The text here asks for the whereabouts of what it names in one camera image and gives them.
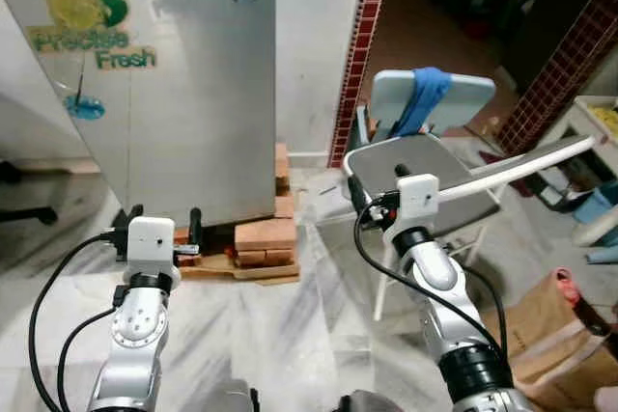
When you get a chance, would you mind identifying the red brick fridge base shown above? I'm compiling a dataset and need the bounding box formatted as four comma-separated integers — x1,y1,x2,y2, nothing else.
172,142,302,286

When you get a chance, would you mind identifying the fridge door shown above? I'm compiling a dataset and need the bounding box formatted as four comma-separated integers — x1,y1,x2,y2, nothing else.
0,0,281,232

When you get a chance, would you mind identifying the blue cloth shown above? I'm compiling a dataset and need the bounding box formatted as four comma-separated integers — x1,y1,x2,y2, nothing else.
391,67,456,139

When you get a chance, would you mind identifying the blue bucket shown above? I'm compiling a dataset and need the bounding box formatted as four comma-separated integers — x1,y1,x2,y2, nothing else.
570,183,618,232

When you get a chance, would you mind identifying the black chair base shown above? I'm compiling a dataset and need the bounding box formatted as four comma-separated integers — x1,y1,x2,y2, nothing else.
0,161,61,227

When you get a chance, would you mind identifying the brown paper bag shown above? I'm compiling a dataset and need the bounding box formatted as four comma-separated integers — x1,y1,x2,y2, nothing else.
502,267,618,412

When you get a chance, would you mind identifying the grey robot left leg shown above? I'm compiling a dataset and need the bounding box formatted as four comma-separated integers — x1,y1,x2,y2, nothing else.
198,380,260,412

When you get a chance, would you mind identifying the grey robot leg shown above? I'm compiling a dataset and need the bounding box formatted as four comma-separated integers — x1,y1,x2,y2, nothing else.
338,390,405,412
198,380,260,412

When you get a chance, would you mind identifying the grey robot right leg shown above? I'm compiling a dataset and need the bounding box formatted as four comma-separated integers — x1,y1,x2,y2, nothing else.
338,390,405,412

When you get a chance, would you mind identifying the grey chair with white frame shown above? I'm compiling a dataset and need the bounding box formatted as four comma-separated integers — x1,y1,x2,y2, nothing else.
343,69,602,324

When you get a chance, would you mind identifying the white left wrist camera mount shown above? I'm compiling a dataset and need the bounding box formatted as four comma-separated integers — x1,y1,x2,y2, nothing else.
126,216,179,276

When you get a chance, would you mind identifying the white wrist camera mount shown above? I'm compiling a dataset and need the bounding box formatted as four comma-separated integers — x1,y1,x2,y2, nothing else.
126,216,179,276
394,174,441,232

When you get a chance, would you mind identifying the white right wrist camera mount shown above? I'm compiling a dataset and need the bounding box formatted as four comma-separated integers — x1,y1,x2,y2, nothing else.
394,174,441,232

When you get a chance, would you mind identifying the long black left arm cable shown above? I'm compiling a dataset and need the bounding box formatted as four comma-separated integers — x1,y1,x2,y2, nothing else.
27,233,112,412

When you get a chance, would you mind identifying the short black left arm cable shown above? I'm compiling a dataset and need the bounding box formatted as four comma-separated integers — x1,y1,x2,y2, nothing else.
54,308,122,412

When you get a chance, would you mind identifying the short black arm cable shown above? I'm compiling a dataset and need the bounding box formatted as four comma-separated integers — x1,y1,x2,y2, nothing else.
54,308,122,412
460,260,513,355

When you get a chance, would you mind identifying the short black right arm cable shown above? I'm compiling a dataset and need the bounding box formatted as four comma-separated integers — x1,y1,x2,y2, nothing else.
460,260,513,355

